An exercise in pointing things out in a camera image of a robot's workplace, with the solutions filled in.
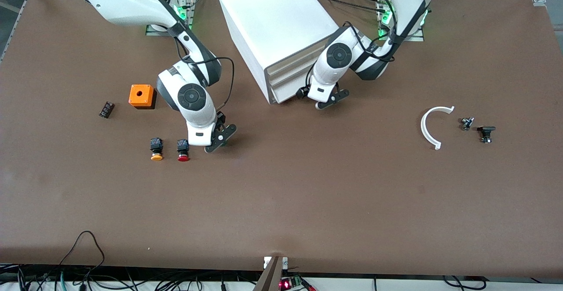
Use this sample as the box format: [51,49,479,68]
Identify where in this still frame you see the white mount bracket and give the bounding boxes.
[263,256,289,270]

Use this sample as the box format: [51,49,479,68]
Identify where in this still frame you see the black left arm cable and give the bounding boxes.
[343,0,398,58]

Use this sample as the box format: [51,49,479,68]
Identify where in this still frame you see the small black plastic part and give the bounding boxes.
[477,126,497,144]

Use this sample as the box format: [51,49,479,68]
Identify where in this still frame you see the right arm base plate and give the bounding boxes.
[145,0,196,36]

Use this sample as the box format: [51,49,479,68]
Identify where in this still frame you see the black looped cable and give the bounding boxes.
[57,230,106,283]

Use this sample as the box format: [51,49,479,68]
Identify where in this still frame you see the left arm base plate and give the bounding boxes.
[377,0,425,42]

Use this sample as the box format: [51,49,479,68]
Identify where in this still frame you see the white drawer cabinet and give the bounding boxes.
[217,0,342,105]

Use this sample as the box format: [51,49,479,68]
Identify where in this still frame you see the circuit board with red light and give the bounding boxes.
[279,275,315,291]

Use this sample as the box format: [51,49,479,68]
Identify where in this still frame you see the red push button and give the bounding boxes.
[176,139,190,163]

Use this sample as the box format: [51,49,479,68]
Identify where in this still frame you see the white curved plastic piece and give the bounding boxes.
[420,105,455,151]

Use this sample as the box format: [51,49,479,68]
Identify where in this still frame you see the beige camera mount bar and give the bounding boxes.
[253,256,283,291]

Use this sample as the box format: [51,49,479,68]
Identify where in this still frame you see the yellow push button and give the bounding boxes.
[150,137,164,162]

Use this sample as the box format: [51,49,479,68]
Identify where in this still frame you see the orange button enclosure box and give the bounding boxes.
[128,84,157,110]

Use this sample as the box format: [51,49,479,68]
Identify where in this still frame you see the black cable on table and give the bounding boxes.
[310,0,388,15]

